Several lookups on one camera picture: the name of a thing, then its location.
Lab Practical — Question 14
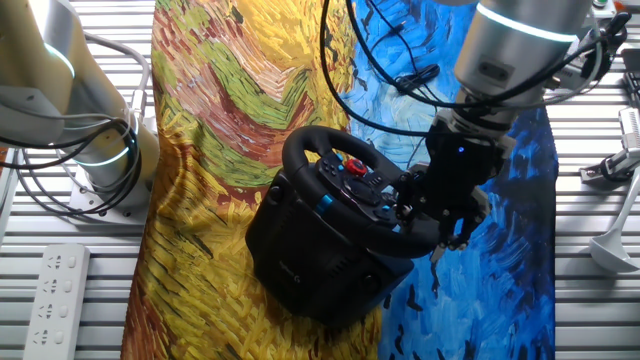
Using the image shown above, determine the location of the white dome stand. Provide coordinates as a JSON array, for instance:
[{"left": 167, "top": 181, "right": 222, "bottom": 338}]
[{"left": 588, "top": 169, "right": 640, "bottom": 274}]

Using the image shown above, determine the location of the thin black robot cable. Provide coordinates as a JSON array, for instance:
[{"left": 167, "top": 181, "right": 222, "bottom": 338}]
[{"left": 0, "top": 117, "right": 145, "bottom": 220}]

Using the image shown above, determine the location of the blue yellow painting print cloth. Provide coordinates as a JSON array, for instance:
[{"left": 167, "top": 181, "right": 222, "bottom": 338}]
[{"left": 121, "top": 0, "right": 559, "bottom": 360}]

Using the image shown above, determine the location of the white power strip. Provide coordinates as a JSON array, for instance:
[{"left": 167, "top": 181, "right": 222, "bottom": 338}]
[{"left": 22, "top": 243, "right": 91, "bottom": 360}]

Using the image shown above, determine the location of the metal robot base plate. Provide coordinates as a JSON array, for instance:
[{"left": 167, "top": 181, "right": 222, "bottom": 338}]
[{"left": 67, "top": 164, "right": 151, "bottom": 226}]

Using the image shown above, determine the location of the black steering wheel base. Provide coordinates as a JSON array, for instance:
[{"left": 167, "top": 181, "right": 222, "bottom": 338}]
[{"left": 244, "top": 169, "right": 416, "bottom": 329}]

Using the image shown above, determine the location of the smooth black arm cable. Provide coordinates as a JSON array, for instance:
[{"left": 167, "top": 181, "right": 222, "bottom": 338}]
[{"left": 344, "top": 0, "right": 632, "bottom": 110}]

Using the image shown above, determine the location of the black racing steering wheel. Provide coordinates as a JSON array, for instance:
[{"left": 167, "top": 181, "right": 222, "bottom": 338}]
[{"left": 281, "top": 124, "right": 442, "bottom": 260}]

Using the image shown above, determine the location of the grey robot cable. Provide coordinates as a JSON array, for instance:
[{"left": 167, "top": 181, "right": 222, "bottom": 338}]
[{"left": 82, "top": 30, "right": 152, "bottom": 124}]

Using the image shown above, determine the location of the thin black wheel cable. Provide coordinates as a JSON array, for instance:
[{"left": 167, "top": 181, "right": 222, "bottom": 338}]
[{"left": 367, "top": 19, "right": 442, "bottom": 169}]

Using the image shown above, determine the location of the thick braided black cable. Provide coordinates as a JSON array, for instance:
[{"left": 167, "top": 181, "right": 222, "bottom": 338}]
[{"left": 319, "top": 0, "right": 432, "bottom": 138}]

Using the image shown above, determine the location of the silver clamp bracket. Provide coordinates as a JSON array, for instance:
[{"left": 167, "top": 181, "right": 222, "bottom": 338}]
[{"left": 579, "top": 147, "right": 640, "bottom": 184}]

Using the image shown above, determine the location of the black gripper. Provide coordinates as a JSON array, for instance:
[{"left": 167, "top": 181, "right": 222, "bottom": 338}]
[{"left": 393, "top": 121, "right": 517, "bottom": 265}]

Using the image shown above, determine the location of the silver ribbed camera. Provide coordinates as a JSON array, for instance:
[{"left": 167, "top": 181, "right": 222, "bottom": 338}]
[{"left": 618, "top": 107, "right": 640, "bottom": 151}]

